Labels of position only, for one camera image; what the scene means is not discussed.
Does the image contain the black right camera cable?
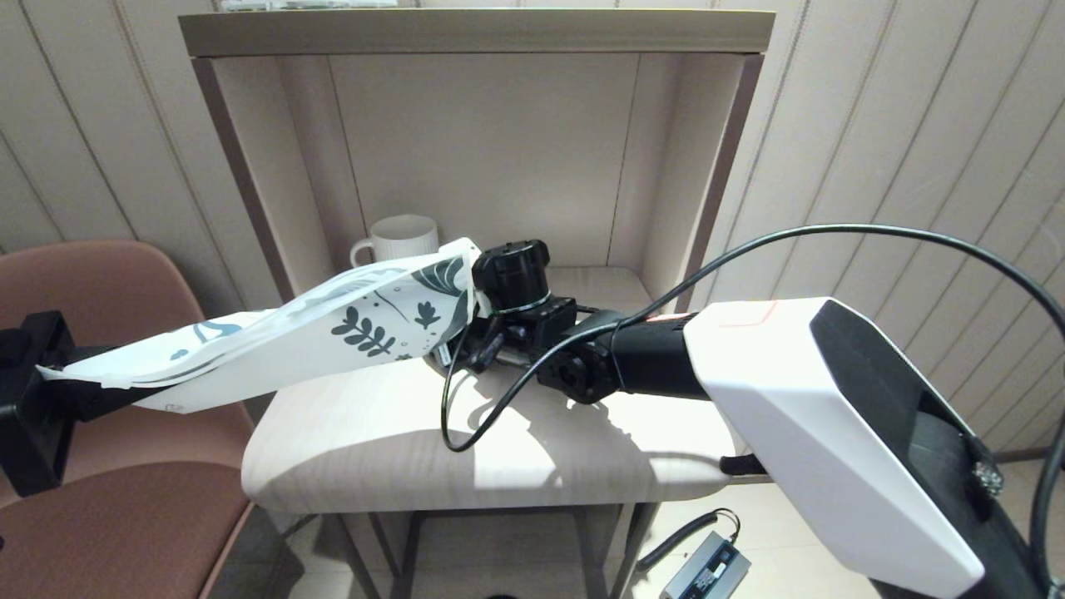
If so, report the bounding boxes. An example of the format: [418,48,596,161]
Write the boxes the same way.
[439,223,1065,599]

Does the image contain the brown upholstered chair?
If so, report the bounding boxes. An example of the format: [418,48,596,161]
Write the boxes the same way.
[0,240,288,599]

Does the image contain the grey power adapter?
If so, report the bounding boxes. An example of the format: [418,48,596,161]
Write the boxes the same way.
[661,532,752,599]

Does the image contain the white floral pouch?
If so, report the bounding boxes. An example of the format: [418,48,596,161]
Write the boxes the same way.
[37,237,483,415]

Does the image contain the white ribbed mug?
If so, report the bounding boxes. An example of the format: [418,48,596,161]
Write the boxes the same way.
[349,214,440,269]

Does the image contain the black adapter cable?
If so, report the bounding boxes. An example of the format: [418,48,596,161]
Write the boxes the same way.
[637,509,741,572]

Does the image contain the light wooden shelf desk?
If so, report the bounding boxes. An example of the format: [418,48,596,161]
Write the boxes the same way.
[179,8,776,599]

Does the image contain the right arm braided cable sleeve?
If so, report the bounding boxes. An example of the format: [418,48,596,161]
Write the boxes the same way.
[972,459,1005,500]

